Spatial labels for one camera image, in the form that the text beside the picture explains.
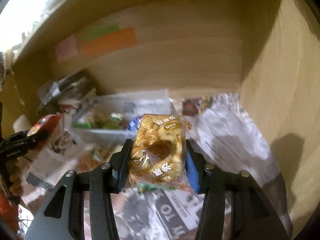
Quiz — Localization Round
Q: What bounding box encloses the green sticky note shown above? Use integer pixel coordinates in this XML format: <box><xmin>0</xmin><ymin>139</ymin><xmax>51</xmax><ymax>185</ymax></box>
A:
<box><xmin>79</xmin><ymin>23</ymin><xmax>119</xmax><ymax>42</ymax></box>

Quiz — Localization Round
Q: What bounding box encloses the puffed rice snack packet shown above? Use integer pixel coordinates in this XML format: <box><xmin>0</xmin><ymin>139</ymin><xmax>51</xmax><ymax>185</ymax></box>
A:
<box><xmin>128</xmin><ymin>114</ymin><xmax>193</xmax><ymax>192</ymax></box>

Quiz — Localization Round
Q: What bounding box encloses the stack of papers and booklets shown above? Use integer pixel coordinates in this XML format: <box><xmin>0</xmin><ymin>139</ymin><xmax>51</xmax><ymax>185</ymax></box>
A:
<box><xmin>36</xmin><ymin>69</ymin><xmax>94</xmax><ymax>114</ymax></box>

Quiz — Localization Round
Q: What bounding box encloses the orange sticky note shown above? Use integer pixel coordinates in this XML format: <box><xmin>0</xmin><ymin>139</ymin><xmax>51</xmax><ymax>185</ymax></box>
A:
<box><xmin>79</xmin><ymin>28</ymin><xmax>138</xmax><ymax>58</ymax></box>

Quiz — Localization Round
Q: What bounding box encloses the pink sticky note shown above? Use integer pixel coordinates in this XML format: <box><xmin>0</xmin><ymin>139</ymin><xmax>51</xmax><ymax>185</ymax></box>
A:
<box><xmin>54</xmin><ymin>35</ymin><xmax>79</xmax><ymax>63</ymax></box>

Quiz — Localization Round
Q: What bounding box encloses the red snack packet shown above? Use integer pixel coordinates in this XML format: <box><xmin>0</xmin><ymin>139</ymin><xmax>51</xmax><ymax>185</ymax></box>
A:
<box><xmin>30</xmin><ymin>114</ymin><xmax>61</xmax><ymax>150</ymax></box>

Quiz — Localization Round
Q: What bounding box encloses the person's left hand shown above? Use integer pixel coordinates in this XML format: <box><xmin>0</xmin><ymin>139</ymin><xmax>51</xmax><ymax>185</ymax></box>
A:
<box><xmin>8</xmin><ymin>159</ymin><xmax>23</xmax><ymax>197</ymax></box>

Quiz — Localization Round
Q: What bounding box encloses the clear plastic storage bin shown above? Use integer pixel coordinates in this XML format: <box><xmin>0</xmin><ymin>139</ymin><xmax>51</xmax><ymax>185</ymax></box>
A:
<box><xmin>70</xmin><ymin>89</ymin><xmax>172</xmax><ymax>144</ymax></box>

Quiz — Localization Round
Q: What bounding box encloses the newspaper desk lining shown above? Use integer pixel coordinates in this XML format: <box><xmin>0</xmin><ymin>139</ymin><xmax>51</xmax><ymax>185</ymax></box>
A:
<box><xmin>25</xmin><ymin>95</ymin><xmax>292</xmax><ymax>239</ymax></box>

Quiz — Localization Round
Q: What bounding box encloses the blue Japanese biscuit packet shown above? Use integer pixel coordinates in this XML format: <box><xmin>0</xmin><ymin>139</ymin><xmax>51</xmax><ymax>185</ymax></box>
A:
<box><xmin>126</xmin><ymin>116</ymin><xmax>143</xmax><ymax>131</ymax></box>

